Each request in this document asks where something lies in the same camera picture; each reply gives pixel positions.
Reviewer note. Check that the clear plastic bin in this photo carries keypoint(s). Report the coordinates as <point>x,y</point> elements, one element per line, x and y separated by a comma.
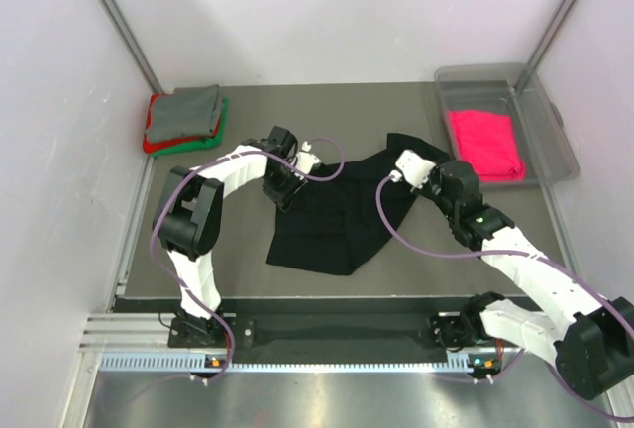
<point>539,134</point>

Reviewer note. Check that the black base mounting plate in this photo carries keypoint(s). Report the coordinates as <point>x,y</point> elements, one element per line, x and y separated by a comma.
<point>332,330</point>

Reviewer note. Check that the right aluminium frame post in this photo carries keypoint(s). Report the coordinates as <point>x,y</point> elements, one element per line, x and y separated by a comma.
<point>557,22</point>

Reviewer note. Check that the folded grey t shirt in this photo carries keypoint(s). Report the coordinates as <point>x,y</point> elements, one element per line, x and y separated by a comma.
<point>186,113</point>

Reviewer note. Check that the folded red t shirt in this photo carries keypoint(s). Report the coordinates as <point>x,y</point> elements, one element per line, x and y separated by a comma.
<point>151,143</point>

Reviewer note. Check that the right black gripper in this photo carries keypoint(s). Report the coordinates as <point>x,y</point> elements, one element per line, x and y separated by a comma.
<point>433,174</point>

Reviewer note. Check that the slotted cable duct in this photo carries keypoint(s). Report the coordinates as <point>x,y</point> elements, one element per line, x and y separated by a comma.
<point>201,363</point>

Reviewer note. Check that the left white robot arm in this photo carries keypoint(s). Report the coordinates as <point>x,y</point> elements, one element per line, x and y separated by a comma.
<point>188,220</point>

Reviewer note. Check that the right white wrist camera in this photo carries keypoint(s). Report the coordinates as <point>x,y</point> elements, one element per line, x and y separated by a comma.
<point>413,165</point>

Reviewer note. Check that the aluminium rail frame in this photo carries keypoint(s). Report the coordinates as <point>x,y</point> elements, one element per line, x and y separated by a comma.
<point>527,396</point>

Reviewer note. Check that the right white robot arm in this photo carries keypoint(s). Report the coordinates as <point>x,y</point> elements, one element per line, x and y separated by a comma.
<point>586,338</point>

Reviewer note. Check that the folded green t shirt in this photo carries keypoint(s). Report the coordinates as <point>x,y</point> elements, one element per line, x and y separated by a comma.
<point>218,136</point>

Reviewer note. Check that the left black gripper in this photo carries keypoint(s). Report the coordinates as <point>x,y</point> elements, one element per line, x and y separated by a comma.
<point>283,198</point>

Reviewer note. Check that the black t shirt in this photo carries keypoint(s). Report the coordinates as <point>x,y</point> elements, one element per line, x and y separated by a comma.
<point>334,227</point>

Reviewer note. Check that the left aluminium frame post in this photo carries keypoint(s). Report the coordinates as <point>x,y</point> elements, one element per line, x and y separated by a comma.
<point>131,43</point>

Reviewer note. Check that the pink t shirt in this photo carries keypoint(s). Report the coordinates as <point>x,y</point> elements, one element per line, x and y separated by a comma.
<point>487,142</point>

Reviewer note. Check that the aluminium frame post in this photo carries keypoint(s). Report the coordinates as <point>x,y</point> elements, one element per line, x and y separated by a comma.
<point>131,43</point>
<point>557,22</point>

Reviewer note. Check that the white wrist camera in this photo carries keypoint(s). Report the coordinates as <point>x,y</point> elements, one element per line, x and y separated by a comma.
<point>305,161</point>
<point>413,165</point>

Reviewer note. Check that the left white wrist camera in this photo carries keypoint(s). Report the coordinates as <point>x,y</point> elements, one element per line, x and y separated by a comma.
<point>305,161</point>

